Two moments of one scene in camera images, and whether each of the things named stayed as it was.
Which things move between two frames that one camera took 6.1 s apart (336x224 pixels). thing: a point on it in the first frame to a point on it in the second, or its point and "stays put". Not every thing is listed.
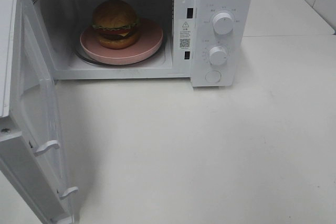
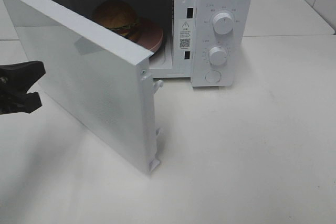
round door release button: x=213 y=76 stays put
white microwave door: x=31 y=149 to x=99 y=80
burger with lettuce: x=116 y=23 stays put
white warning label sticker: x=186 y=34 stays put
